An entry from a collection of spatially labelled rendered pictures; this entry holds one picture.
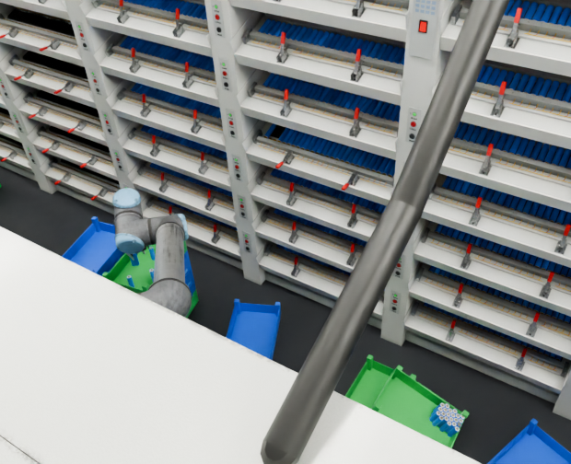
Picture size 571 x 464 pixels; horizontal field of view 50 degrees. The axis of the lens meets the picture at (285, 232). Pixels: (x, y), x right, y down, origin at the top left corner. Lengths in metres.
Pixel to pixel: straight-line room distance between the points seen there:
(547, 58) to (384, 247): 1.31
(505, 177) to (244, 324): 1.31
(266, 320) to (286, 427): 2.32
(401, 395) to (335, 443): 1.99
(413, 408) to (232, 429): 1.99
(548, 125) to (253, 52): 0.95
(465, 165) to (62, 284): 1.55
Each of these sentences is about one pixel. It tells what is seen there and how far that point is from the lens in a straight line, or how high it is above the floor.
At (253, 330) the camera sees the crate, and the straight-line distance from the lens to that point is 2.67.
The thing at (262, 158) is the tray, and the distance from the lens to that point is 2.32.
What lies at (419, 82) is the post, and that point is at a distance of 1.83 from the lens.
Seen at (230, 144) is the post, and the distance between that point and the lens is 2.37.
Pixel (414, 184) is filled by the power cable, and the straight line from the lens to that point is 0.43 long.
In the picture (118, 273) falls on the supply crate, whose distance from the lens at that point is 2.57.
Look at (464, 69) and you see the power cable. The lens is 0.46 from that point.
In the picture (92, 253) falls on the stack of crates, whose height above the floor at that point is 0.24.
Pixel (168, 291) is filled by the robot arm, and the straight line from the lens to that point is 1.54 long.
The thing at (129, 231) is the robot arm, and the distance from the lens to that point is 2.04.
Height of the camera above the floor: 2.09
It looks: 43 degrees down
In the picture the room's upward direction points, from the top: 4 degrees counter-clockwise
